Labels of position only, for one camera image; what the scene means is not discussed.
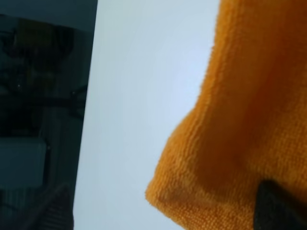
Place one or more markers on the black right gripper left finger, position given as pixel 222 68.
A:
pixel 51 211

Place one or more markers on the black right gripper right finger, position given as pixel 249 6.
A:
pixel 277 209

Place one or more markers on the orange towel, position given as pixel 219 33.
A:
pixel 248 124

